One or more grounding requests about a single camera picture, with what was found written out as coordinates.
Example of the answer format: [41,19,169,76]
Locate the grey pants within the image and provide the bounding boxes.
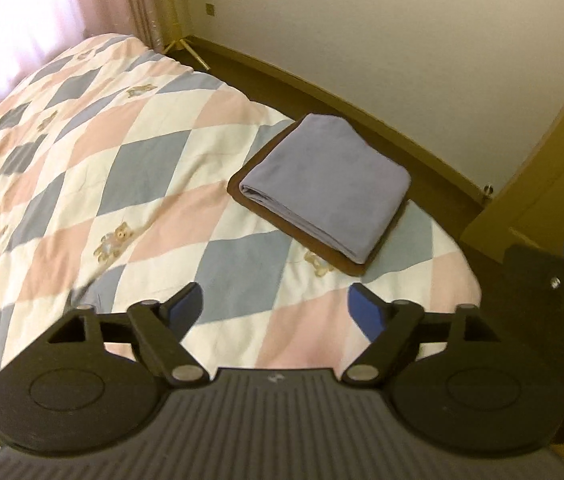
[238,112,412,266]

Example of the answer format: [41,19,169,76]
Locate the beige door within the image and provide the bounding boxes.
[460,106,564,262]

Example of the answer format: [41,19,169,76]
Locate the folded brown garment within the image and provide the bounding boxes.
[226,118,412,278]

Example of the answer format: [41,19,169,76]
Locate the checkered quilt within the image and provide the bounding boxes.
[0,32,484,470]

